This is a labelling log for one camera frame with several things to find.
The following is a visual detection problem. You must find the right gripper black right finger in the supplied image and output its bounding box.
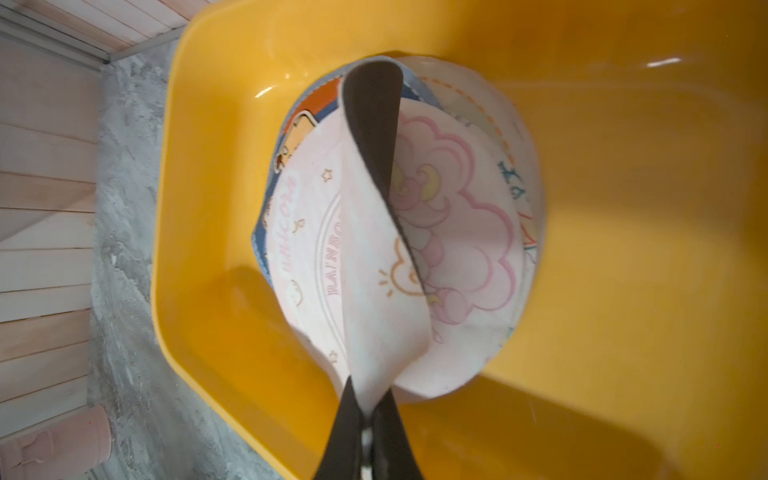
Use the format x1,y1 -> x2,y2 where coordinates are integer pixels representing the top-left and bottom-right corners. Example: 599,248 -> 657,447
370,390 -> 424,480

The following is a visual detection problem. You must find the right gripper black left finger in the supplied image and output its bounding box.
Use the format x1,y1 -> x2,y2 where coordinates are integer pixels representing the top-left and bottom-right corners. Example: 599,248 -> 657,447
313,377 -> 367,480

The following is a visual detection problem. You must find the white pink bow coaster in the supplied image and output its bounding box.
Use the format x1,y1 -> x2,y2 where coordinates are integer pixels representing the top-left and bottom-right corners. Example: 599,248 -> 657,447
266,61 -> 430,415

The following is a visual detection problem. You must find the pink kitty coaster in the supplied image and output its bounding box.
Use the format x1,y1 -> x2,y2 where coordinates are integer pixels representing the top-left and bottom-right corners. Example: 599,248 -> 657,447
389,98 -> 525,401

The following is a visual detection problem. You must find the yellow plastic storage box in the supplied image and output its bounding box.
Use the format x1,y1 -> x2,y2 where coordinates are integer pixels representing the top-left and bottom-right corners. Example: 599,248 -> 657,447
152,1 -> 767,479

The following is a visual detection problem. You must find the blue bears cartoon coaster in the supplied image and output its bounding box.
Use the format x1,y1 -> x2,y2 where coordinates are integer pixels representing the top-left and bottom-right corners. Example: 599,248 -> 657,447
251,55 -> 442,285

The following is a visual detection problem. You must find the pink pencil cup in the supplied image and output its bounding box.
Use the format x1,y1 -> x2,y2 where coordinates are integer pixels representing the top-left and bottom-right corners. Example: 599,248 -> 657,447
1,406 -> 112,479

